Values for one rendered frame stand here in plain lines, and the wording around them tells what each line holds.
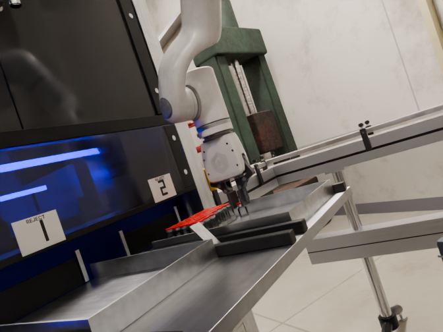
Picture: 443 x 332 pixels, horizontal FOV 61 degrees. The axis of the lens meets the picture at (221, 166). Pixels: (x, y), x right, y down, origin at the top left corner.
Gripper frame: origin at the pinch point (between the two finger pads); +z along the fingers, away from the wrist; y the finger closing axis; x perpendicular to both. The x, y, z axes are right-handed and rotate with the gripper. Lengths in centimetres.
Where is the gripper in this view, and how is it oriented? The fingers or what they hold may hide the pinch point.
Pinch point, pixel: (238, 197)
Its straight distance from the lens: 88.9
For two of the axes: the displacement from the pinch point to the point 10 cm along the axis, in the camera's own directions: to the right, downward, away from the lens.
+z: 3.2, 9.5, 0.1
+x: 5.1, -1.9, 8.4
